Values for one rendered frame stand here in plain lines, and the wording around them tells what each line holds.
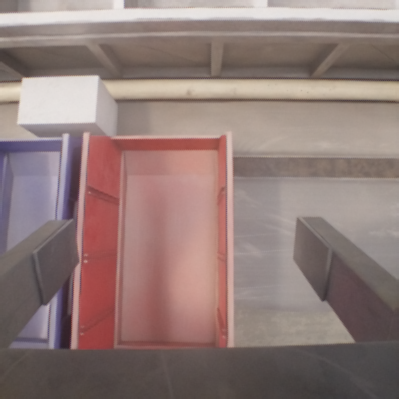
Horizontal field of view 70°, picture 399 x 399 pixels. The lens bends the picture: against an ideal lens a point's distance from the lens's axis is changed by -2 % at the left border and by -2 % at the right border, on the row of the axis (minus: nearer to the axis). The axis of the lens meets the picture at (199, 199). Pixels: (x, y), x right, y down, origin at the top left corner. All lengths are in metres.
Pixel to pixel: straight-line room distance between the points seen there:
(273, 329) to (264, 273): 0.09
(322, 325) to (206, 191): 0.29
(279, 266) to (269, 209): 0.10
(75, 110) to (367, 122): 0.50
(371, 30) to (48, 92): 0.46
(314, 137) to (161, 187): 0.29
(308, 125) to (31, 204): 0.51
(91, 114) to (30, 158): 0.17
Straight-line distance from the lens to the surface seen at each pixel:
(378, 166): 0.60
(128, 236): 0.52
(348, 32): 0.46
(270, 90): 0.55
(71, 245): 0.17
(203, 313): 0.51
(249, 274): 0.51
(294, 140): 0.55
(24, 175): 0.61
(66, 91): 0.50
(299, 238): 0.16
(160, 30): 0.43
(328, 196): 0.55
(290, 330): 0.54
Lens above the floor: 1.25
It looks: 82 degrees down
